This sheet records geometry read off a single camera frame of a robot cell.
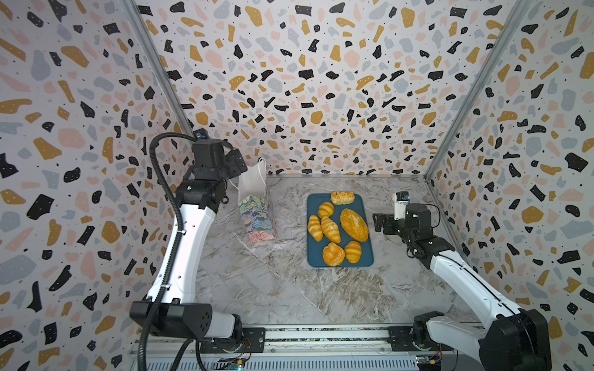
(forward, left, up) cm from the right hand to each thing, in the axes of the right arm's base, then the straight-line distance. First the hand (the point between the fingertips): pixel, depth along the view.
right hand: (387, 213), depth 84 cm
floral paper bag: (0, +47, +5) cm, 47 cm away
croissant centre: (+1, +20, -13) cm, 24 cm away
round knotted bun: (-9, +19, -14) cm, 26 cm away
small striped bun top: (+12, +22, -14) cm, 29 cm away
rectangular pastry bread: (+20, +14, -15) cm, 29 cm away
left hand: (+3, +53, +23) cm, 58 cm away
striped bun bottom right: (-8, +11, -15) cm, 20 cm away
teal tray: (-5, +27, -18) cm, 32 cm away
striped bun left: (+3, +26, -15) cm, 30 cm away
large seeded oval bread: (+4, +10, -14) cm, 17 cm away
